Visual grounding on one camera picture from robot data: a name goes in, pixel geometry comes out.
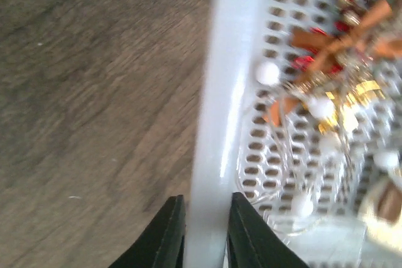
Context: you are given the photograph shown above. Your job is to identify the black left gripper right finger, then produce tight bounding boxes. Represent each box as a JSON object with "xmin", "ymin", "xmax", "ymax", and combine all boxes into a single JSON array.
[{"xmin": 227, "ymin": 192, "xmax": 308, "ymax": 268}]

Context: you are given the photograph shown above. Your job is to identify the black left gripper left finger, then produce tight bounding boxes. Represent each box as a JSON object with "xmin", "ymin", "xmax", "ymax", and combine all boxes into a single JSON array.
[{"xmin": 109, "ymin": 195, "xmax": 185, "ymax": 268}]

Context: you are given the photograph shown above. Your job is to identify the white perforated plastic basket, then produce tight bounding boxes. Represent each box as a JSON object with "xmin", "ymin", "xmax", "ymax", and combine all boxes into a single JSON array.
[{"xmin": 183, "ymin": 0, "xmax": 401, "ymax": 267}]

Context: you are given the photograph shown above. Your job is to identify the white ball string lights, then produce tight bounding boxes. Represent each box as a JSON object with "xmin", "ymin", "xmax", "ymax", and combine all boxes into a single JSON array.
[{"xmin": 236, "ymin": 61, "xmax": 401, "ymax": 236}]

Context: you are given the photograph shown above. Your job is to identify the wooden snowman figurine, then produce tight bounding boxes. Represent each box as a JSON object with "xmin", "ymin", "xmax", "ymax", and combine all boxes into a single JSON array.
[{"xmin": 358, "ymin": 169, "xmax": 401, "ymax": 244}]

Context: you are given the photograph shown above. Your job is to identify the gold bow ornament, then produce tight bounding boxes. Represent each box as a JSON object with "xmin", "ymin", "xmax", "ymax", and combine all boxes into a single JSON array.
[{"xmin": 317, "ymin": 80, "xmax": 386, "ymax": 134}]

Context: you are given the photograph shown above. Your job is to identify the cinnamon stick bundle ornament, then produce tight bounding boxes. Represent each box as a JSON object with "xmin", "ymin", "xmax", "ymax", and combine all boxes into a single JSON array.
[{"xmin": 291, "ymin": 0, "xmax": 401, "ymax": 83}]

